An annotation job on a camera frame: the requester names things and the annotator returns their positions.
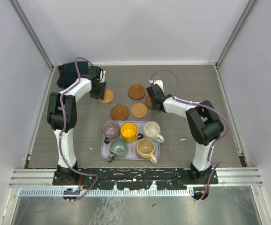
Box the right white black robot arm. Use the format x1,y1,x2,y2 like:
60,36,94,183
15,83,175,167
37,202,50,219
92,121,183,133
146,83,224,185

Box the purple glass mug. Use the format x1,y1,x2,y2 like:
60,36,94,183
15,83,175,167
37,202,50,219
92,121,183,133
102,120,120,144

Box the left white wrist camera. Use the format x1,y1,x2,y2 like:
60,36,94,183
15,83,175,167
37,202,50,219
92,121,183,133
100,70,106,83

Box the yellow mug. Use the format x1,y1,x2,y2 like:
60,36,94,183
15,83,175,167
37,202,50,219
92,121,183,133
120,122,143,143

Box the beige ceramic mug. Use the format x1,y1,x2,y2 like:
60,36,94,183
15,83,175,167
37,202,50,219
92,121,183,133
135,138,158,165

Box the lavender plastic tray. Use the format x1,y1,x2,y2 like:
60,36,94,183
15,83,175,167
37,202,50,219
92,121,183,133
101,120,160,160

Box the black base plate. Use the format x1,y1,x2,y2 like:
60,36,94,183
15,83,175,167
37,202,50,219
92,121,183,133
52,168,210,190

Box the white slotted cable duct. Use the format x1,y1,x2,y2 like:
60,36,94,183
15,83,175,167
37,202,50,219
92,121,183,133
19,188,194,198

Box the white ceramic mug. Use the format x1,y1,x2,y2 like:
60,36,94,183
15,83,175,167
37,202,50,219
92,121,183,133
143,121,164,143

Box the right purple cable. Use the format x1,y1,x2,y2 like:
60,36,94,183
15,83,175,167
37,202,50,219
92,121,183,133
150,69,230,201

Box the dark brown wooden coaster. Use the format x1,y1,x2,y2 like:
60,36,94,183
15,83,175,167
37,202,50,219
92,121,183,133
128,84,146,100

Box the aluminium front rail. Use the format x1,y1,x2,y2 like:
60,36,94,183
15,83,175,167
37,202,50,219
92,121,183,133
9,167,263,188

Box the dark blue folded cloth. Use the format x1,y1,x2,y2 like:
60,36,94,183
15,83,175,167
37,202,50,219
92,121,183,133
57,61,89,89

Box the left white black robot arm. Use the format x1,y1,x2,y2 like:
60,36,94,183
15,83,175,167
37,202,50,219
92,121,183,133
47,66,106,186

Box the brown wooden round coaster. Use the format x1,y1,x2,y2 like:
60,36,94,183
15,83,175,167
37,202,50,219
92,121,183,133
145,95,152,109

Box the grey ceramic mug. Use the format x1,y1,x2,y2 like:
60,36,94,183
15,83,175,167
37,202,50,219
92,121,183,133
107,138,128,162

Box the light cork round coaster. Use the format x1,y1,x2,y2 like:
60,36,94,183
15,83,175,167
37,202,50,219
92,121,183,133
131,103,148,118

